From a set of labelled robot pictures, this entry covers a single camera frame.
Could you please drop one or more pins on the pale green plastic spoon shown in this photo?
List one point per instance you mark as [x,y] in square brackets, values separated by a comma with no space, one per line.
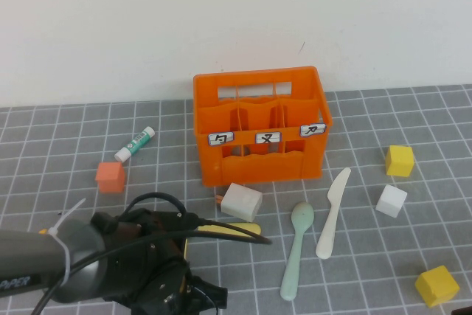
[302,215]

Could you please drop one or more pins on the yellow plastic fork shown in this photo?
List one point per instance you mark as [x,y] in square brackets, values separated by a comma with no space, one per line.
[247,228]

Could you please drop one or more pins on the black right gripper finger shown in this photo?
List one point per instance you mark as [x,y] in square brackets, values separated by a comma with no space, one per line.
[462,312]

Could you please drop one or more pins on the grey white-grid tablecloth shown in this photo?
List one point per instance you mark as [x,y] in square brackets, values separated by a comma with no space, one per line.
[368,256]

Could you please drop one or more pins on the yellow foam cube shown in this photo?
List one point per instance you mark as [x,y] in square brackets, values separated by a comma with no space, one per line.
[437,285]
[400,162]

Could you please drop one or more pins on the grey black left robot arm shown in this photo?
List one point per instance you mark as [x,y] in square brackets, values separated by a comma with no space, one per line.
[22,256]

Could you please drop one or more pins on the white power adapter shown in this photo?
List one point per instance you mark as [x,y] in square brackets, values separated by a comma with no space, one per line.
[241,202]

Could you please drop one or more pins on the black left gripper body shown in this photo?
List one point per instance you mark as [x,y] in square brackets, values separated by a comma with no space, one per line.
[173,293]

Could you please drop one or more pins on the white foam cube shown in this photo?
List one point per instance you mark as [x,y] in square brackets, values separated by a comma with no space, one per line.
[391,200]

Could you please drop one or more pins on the green white glue stick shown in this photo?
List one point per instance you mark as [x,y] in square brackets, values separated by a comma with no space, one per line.
[134,144]

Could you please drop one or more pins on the white plastic knife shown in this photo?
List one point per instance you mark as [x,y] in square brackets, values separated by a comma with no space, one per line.
[333,204]

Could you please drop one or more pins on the orange foam cube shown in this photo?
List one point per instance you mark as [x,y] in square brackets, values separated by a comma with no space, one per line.
[110,178]

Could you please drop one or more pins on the white zip tie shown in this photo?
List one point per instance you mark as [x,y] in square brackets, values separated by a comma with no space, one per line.
[70,214]

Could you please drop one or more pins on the orange plastic cutlery crate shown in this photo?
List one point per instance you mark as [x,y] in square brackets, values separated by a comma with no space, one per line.
[258,171]

